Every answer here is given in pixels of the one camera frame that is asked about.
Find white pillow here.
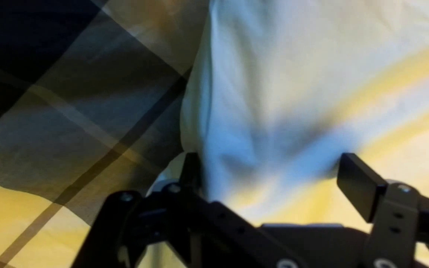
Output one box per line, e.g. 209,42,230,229
146,0,429,228

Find yellow black plaid comforter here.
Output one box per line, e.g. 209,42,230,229
0,0,212,268

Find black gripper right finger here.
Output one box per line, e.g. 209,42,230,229
337,152,429,268

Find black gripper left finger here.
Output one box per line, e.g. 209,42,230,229
72,151,307,268

